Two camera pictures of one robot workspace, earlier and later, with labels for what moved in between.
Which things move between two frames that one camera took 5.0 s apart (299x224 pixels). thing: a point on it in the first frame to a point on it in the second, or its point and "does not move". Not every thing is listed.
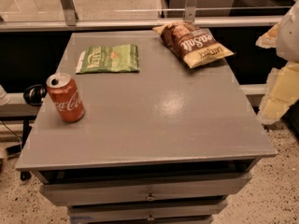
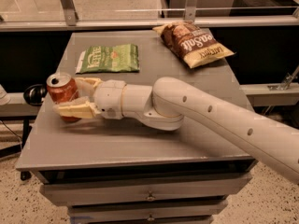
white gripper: x=290 y=37 to x=108 y=99
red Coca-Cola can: x=65 y=97 does not move
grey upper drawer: x=215 y=186 does not move
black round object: x=34 y=95 does not move
